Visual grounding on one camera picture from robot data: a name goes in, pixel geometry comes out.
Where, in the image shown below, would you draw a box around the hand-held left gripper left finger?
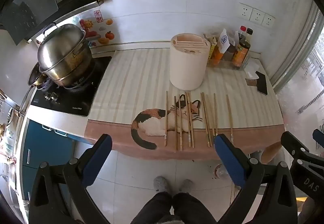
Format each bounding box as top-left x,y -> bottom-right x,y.
28,133 -> 113,224

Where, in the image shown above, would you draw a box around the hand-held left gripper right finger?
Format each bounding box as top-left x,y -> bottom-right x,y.
213,134 -> 298,224

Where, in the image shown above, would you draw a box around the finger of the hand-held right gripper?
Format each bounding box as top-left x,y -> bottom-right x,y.
312,128 -> 324,142
280,131 -> 324,164

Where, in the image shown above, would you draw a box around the row of wooden chopsticks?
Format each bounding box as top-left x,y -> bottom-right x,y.
174,91 -> 233,152

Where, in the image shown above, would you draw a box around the pale wooden chopstick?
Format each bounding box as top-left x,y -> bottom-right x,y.
164,91 -> 168,147

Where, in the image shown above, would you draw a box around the cream cylindrical utensil holder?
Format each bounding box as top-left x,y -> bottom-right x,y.
169,33 -> 210,91

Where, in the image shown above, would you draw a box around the round wooden stool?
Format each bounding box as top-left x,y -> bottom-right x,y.
261,142 -> 282,165

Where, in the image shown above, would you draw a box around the grey slipper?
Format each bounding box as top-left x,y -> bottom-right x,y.
178,179 -> 194,193
153,176 -> 169,193

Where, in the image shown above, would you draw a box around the blue kitchen cabinet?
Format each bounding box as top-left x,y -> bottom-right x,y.
21,119 -> 76,200

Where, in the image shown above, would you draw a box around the black glass gas cooktop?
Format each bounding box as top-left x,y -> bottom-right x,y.
30,56 -> 113,117

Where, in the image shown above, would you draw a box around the person's legs in dark trousers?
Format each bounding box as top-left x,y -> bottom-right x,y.
132,192 -> 218,224

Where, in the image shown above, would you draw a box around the black smartphone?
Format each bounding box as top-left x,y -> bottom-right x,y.
255,71 -> 268,95

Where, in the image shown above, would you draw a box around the striped cat print mat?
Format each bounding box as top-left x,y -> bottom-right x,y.
84,48 -> 285,161

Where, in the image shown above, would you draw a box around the white paper sheet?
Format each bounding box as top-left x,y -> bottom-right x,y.
244,63 -> 262,79

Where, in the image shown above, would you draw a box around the cluttered kitchen rack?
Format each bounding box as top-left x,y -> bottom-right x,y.
0,87 -> 21,189

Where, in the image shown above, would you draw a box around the stainless steel stockpot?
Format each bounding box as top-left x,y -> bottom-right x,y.
44,43 -> 93,87

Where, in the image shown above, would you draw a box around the clear plastic tray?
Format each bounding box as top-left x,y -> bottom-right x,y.
206,56 -> 251,71

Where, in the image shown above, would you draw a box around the steel frying pan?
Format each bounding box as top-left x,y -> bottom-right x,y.
19,62 -> 48,116

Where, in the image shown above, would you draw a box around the yellow orange seasoning packet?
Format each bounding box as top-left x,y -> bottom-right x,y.
209,37 -> 226,65

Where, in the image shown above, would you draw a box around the dark bottle with orange label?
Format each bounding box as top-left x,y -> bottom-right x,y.
231,38 -> 251,68

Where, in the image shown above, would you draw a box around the white bag with blue print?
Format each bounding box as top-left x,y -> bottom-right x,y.
218,29 -> 234,54

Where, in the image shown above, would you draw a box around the stainless steel pot lid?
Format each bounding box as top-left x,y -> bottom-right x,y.
37,24 -> 86,73

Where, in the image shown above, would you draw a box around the crumpled clear plastic bag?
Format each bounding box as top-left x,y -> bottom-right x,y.
203,27 -> 221,43

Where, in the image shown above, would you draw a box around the metal window frame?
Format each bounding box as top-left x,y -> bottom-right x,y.
272,1 -> 324,93

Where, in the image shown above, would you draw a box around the white wall socket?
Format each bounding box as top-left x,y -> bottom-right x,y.
238,3 -> 253,21
249,8 -> 265,23
261,13 -> 275,28

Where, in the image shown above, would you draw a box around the colourful wall sticker sheet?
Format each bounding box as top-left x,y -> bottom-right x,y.
72,10 -> 115,47

